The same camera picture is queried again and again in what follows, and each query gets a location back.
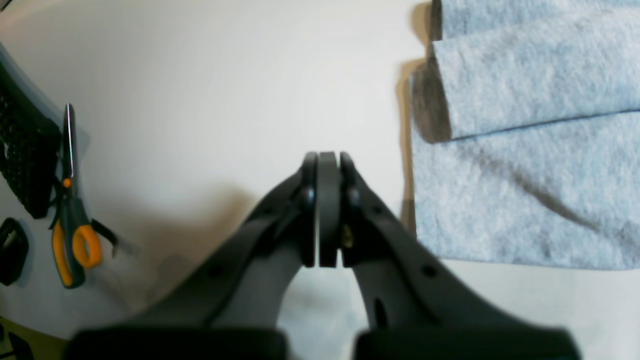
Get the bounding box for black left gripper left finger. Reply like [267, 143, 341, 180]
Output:
[65, 152, 318, 360]

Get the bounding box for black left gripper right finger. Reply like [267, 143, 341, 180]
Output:
[318, 152, 581, 360]

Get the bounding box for grey T-shirt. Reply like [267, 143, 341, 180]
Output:
[410, 0, 640, 271]

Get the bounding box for small black object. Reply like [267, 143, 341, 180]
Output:
[0, 218, 29, 287]

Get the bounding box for black keyboard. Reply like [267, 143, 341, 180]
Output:
[0, 66, 61, 219]

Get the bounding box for orange handled scissors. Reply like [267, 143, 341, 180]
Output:
[49, 103, 119, 289]

